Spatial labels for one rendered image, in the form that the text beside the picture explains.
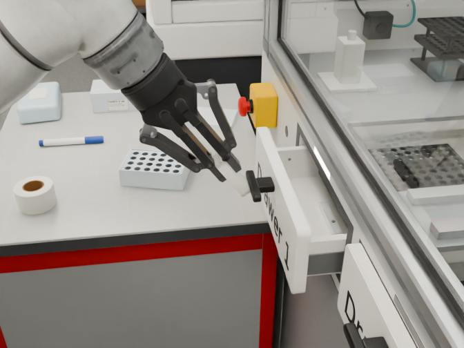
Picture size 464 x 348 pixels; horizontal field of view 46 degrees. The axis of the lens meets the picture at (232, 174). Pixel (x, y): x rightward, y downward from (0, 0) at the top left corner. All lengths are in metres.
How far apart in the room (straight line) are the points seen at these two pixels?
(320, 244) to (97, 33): 0.38
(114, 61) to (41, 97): 0.75
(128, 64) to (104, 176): 0.50
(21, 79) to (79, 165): 0.52
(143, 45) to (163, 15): 0.86
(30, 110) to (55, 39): 0.72
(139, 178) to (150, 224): 0.12
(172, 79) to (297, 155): 0.32
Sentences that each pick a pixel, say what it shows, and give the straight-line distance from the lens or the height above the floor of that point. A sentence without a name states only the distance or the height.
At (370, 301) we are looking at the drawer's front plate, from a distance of 0.63.
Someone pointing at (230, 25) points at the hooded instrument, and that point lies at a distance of 1.55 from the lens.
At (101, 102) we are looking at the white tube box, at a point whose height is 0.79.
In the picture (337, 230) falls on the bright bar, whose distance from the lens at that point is 0.83.
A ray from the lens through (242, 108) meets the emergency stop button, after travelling 1.09.
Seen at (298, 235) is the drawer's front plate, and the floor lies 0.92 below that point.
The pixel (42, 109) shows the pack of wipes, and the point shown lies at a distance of 1.36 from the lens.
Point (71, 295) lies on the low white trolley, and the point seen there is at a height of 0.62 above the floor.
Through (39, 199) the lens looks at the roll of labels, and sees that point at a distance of 1.04.
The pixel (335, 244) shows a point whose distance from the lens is 0.74.
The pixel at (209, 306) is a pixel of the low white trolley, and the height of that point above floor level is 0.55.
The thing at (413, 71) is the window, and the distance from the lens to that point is 0.57.
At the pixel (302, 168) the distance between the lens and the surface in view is 0.95.
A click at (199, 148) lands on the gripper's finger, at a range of 0.75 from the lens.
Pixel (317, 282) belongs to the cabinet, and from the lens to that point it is 0.90.
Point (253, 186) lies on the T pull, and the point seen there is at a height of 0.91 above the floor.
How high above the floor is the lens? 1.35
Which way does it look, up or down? 32 degrees down
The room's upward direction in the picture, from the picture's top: straight up
